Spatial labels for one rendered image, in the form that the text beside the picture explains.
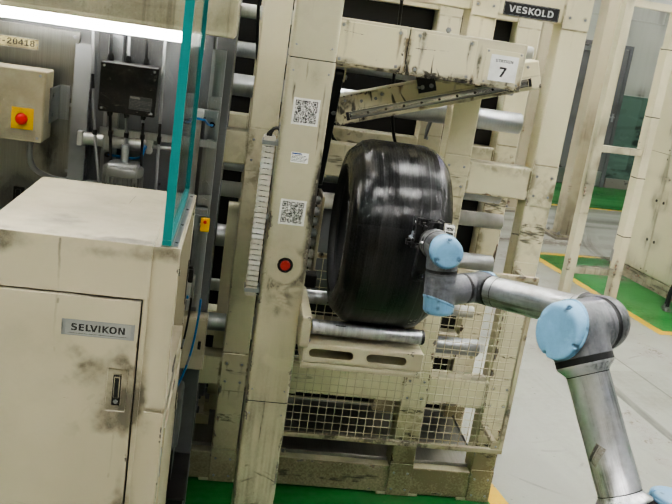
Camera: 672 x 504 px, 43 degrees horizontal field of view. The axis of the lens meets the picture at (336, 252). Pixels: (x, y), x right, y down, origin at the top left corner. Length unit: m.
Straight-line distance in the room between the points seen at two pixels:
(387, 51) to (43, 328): 1.38
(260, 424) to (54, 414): 0.91
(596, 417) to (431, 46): 1.38
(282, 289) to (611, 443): 1.15
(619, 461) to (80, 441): 1.11
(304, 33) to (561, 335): 1.13
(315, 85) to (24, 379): 1.11
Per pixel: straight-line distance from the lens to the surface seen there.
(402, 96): 2.85
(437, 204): 2.36
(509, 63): 2.78
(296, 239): 2.48
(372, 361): 2.55
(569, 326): 1.72
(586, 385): 1.75
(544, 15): 3.13
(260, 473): 2.77
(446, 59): 2.73
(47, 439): 1.97
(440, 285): 2.00
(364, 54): 2.68
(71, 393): 1.91
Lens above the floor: 1.75
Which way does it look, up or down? 15 degrees down
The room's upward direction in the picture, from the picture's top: 9 degrees clockwise
